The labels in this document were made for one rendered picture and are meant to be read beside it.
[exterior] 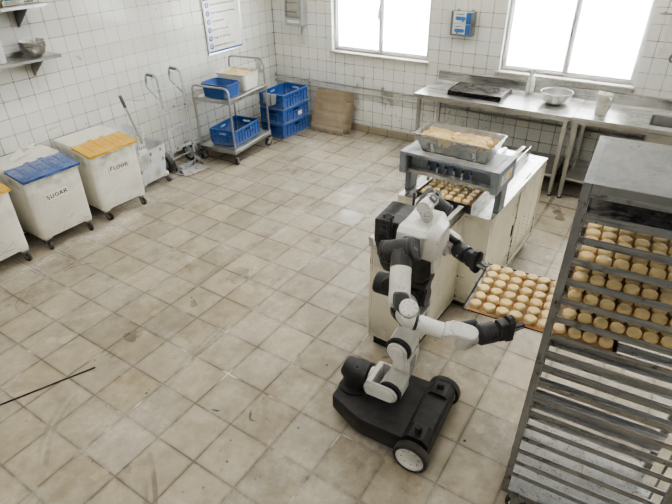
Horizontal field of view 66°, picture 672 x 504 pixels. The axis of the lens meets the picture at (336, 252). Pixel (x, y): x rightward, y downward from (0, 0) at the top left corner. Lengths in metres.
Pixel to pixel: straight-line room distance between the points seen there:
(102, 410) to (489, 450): 2.35
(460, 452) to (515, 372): 0.78
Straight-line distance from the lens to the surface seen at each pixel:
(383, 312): 3.48
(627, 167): 2.04
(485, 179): 3.59
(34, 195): 5.22
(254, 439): 3.24
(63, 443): 3.58
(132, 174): 5.72
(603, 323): 2.22
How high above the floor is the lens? 2.55
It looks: 33 degrees down
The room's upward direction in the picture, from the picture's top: 1 degrees counter-clockwise
